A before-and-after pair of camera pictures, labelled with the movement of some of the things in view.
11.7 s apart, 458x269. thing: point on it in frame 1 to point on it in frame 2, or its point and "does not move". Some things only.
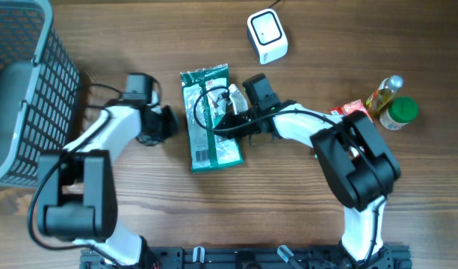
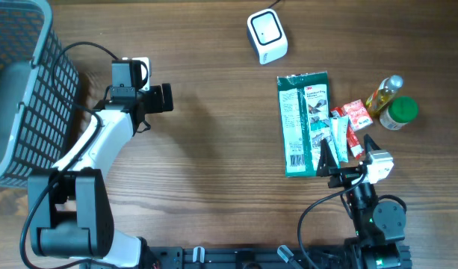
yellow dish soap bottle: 385,90 does not move
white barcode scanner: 267,36 does not move
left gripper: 166,111 to 158,103
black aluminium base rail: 250,258 does not move
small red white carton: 354,106 does not move
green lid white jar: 400,111 does not move
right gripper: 229,118 to 328,167
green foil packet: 205,101 to 305,122
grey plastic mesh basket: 34,87 does not move
